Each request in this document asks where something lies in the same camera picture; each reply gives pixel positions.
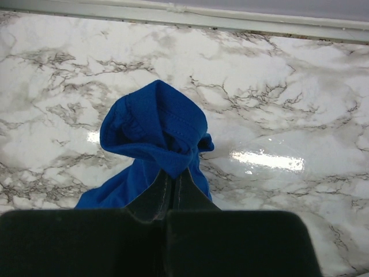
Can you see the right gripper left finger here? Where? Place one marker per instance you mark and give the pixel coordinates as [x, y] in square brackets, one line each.
[152, 203]

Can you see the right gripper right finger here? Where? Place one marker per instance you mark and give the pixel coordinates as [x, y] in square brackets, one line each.
[188, 197]

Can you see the blue printed t shirt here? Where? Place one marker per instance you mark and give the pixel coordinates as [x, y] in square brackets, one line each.
[161, 129]

